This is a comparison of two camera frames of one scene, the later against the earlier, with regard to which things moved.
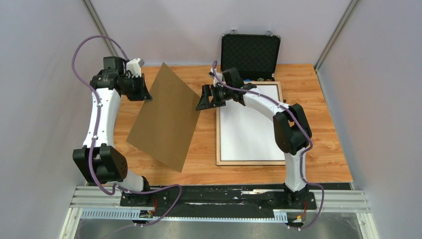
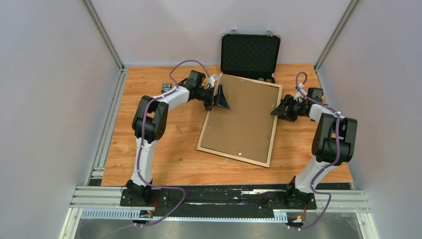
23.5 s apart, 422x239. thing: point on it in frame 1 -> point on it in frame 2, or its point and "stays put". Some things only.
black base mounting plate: (261, 199) stays put
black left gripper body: (133, 88) -> (206, 96)
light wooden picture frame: (219, 162) -> (221, 154)
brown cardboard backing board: (164, 125) -> (245, 130)
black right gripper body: (221, 94) -> (295, 108)
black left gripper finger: (146, 96) -> (220, 99)
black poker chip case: (255, 56) stays put
